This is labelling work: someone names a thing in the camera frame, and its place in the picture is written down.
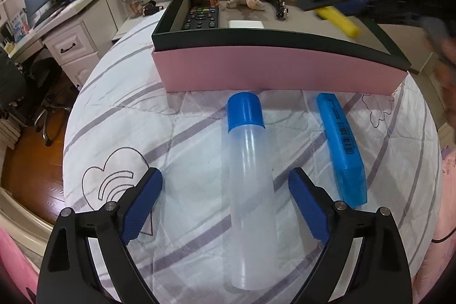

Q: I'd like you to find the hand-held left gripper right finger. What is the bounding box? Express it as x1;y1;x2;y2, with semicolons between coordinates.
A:
288;168;414;304

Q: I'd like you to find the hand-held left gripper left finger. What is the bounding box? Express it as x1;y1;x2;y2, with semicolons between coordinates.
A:
36;168;163;304

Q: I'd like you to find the yellow marker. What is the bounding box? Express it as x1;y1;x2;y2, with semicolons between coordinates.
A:
276;0;361;38

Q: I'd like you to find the clear bottle with blue cap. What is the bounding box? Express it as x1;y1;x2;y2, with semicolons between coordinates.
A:
221;93;280;290

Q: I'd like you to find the small white box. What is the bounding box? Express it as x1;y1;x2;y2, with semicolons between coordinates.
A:
229;20;265;29

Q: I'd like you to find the pink box with dark rim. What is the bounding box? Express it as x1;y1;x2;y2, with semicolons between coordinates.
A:
151;0;411;96

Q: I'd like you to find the black remote control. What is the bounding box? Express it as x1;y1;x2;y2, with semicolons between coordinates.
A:
182;6;219;31

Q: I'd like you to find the person's right hand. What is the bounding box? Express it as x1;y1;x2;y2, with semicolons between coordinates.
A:
422;17;456;128

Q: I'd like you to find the blue highlighter pen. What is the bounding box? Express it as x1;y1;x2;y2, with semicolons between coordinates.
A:
316;93;367;209

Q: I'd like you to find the white striped quilt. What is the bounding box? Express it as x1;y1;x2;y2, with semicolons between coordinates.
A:
63;10;442;304

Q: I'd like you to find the pink cloth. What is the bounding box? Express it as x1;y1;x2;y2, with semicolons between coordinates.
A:
0;226;40;304

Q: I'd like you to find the pink bed sheet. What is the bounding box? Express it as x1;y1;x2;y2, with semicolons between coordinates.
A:
420;144;456;290

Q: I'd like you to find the white radiator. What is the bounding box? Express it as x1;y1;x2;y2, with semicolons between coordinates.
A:
0;112;18;150

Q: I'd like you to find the black office chair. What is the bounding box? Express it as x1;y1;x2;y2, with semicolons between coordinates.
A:
0;56;72;147

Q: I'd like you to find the black cylindrical device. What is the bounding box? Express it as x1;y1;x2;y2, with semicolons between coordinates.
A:
142;3;164;17

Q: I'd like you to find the grey jacket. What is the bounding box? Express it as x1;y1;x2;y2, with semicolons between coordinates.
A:
0;48;29;112

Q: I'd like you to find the white desk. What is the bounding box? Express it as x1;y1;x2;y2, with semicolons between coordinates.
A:
9;0;123;91

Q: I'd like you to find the white nightstand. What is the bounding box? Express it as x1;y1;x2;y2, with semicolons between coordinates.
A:
112;0;172;44

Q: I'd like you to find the blue box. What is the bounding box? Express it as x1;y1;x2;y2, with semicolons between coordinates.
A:
11;10;29;41

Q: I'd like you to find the white bed frame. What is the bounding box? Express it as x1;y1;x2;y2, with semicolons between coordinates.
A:
0;183;54;244

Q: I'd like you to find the thin black cable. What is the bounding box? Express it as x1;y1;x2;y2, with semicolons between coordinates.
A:
431;226;456;243

